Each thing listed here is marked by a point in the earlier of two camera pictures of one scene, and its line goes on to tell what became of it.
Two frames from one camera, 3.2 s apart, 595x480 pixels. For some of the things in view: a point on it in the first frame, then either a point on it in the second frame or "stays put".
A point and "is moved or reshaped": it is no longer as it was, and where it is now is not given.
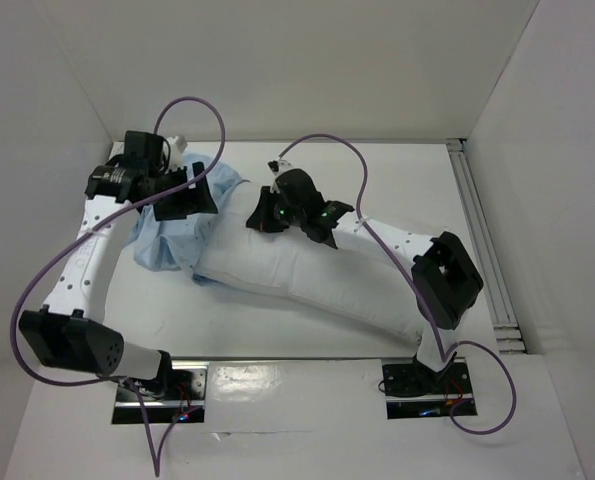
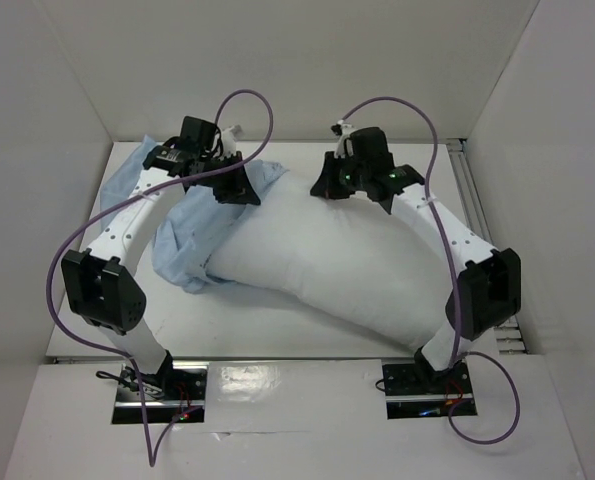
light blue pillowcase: x=178 y=245 is moved or reshaped
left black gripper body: x=181 y=203 to x=226 y=185
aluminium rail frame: x=507 y=331 stays put
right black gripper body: x=266 y=212 to x=338 y=176
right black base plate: x=414 y=391 stays put
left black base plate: x=178 y=397 stays put
